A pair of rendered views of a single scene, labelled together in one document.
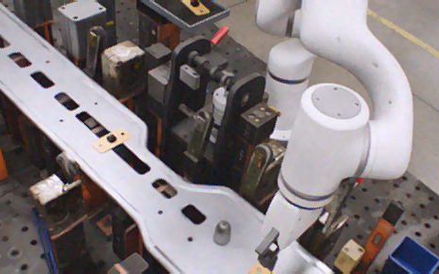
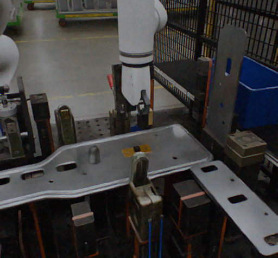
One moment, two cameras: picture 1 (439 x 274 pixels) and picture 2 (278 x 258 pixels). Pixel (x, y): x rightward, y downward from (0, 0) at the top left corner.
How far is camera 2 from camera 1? 0.58 m
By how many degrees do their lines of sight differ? 46
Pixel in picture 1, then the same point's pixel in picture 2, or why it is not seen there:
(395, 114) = not seen: outside the picture
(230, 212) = (80, 151)
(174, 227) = (69, 178)
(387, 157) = (162, 10)
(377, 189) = (85, 133)
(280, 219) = (143, 80)
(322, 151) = (150, 14)
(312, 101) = not seen: outside the picture
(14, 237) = not seen: outside the picture
